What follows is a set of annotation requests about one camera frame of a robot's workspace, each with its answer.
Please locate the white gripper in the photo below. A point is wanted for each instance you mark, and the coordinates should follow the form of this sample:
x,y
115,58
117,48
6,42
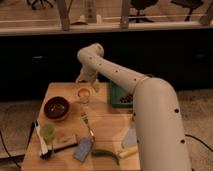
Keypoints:
x,y
89,75

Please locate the orange apple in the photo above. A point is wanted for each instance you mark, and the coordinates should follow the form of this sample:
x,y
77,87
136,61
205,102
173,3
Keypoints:
x,y
83,92

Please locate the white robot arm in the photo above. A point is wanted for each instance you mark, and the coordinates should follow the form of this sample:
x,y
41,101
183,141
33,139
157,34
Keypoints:
x,y
158,121

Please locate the green plastic bin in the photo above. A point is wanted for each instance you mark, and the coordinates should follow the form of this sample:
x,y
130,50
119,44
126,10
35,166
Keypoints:
x,y
116,93

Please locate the silver fork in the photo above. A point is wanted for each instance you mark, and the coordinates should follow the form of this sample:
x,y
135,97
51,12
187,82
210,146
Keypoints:
x,y
84,117

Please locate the dark red bowl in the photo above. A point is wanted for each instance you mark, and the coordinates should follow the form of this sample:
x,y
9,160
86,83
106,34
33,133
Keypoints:
x,y
56,108

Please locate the dark items in bin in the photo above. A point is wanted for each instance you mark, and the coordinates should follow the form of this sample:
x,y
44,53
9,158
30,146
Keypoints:
x,y
126,99

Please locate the blue sponge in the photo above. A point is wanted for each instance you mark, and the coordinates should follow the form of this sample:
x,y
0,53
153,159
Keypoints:
x,y
83,149

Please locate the white black brush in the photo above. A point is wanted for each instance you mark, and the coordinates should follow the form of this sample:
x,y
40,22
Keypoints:
x,y
44,149

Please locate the black handled tool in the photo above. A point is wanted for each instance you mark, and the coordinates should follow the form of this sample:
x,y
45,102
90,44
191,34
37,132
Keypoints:
x,y
48,154

